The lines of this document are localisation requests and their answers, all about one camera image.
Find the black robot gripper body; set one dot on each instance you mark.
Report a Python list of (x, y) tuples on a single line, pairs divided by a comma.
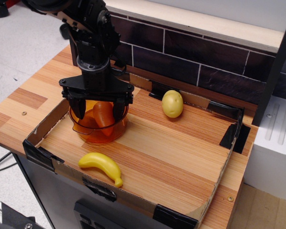
[(96, 82)]

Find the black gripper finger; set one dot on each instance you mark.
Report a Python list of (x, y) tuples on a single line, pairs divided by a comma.
[(118, 109), (78, 106)]

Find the orange plastic toy carrot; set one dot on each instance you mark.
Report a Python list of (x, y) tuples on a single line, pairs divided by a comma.
[(103, 115)]

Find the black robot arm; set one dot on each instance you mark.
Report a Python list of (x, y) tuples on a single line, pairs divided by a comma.
[(93, 42)]

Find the orange transparent plastic pot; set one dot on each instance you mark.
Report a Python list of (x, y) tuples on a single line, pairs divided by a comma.
[(88, 129)]

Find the cardboard fence with black tape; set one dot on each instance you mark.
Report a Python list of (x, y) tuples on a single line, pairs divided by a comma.
[(179, 173)]

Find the yellow plastic toy potato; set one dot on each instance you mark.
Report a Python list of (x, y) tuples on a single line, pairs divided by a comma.
[(172, 104)]

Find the yellow plastic toy banana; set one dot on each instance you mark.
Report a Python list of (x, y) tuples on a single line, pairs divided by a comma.
[(105, 164)]

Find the black chair caster wheel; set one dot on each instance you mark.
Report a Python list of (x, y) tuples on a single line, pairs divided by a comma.
[(64, 31)]

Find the black control box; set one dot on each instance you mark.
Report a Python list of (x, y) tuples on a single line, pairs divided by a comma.
[(89, 219)]

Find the dark brick pattern backsplash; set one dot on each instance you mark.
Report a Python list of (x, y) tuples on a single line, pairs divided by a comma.
[(214, 57)]

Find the white grooved sink block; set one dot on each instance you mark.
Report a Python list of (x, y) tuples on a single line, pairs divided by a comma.
[(266, 168)]

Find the black metal bracket with screw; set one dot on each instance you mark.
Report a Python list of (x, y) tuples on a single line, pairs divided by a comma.
[(11, 219)]

